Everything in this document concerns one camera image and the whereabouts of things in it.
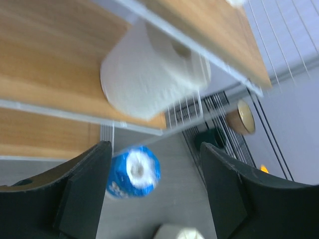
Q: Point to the tan ceramic bowl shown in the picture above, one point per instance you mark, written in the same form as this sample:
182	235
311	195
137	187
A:
241	119

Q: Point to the plain white paper roll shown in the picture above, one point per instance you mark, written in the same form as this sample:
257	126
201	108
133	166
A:
148	71

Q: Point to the blue paper roll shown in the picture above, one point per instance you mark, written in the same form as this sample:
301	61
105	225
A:
134	173

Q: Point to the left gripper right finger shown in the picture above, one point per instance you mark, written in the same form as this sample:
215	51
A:
247	203

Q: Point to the dark green mug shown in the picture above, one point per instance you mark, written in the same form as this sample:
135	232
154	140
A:
209	140

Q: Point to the black wire dish rack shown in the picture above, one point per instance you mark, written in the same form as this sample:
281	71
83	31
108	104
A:
215	107

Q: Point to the beige wrapped paper roll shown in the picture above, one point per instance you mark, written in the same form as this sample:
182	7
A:
170	231

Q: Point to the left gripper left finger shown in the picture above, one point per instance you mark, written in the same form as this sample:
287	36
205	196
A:
64	202

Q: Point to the orange bowl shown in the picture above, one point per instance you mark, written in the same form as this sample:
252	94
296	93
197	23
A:
264	169

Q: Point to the white wire three-tier shelf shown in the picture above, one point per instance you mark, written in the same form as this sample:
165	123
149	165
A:
51	100

